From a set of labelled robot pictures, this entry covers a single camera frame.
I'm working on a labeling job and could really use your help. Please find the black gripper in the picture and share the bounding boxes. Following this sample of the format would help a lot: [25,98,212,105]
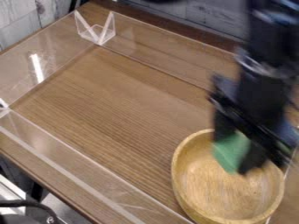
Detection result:
[209,69,299,175]

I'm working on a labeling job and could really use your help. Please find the green rectangular block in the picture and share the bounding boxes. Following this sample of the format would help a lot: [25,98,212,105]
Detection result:
[212,132,249,174]

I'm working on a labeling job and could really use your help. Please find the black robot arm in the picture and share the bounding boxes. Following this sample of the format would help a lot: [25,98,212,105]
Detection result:
[209,0,299,175]

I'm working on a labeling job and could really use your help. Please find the brown wooden bowl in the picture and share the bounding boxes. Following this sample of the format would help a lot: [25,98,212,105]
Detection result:
[171,129,285,224]

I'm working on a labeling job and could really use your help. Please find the clear acrylic tray walls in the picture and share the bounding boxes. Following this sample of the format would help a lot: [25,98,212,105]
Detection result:
[0,10,299,224]

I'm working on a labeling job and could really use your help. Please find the black cable bottom left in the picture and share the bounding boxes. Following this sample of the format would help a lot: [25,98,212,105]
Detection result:
[0,199,60,224]

